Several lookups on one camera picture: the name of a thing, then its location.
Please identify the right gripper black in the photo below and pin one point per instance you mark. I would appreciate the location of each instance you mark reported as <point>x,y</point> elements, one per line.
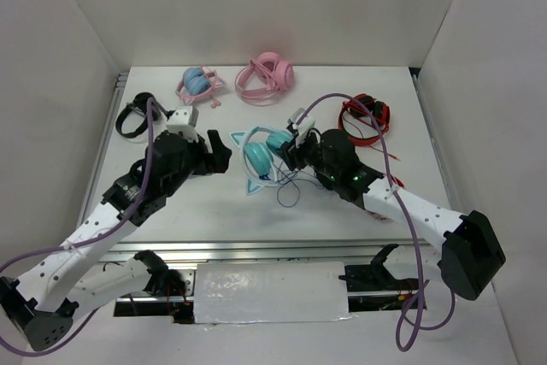
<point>290,151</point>

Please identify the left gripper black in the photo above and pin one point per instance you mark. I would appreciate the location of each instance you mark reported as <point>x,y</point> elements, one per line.
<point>216,161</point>

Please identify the teal cat ear headphones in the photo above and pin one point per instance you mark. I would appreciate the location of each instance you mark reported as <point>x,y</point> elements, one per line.
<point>257,149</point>

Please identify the red white headphones under arm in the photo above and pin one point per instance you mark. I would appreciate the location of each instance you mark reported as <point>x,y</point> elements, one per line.
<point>380,199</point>

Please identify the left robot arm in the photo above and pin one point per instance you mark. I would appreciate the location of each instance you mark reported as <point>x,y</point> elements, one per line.
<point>44,302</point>

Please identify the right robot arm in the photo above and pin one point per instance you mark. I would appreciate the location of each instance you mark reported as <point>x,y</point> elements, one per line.
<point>470,253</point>

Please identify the pink over-ear headphones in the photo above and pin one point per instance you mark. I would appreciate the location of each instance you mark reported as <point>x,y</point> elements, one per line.
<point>265,79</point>

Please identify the pink blue cat headphones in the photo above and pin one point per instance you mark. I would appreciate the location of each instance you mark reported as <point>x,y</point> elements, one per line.
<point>198,84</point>

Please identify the black headphones far left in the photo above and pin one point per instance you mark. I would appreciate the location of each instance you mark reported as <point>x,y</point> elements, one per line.
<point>132,121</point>

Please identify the red black headphones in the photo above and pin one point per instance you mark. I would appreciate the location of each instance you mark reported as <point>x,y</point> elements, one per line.
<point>381,114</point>

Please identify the pink earbuds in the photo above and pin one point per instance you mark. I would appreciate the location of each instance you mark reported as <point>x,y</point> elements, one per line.
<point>215,103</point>

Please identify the white foam cover panel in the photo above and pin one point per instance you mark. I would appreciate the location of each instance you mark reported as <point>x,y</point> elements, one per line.
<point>277,292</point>

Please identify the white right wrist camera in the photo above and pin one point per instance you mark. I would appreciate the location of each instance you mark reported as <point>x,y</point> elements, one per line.
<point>299,125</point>

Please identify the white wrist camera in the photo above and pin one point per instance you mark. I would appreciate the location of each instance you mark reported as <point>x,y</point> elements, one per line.
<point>299,125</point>
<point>183,121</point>

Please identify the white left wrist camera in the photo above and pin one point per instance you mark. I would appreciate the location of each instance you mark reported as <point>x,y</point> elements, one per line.
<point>183,121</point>

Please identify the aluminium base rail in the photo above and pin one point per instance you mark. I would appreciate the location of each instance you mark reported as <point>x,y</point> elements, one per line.
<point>251,252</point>

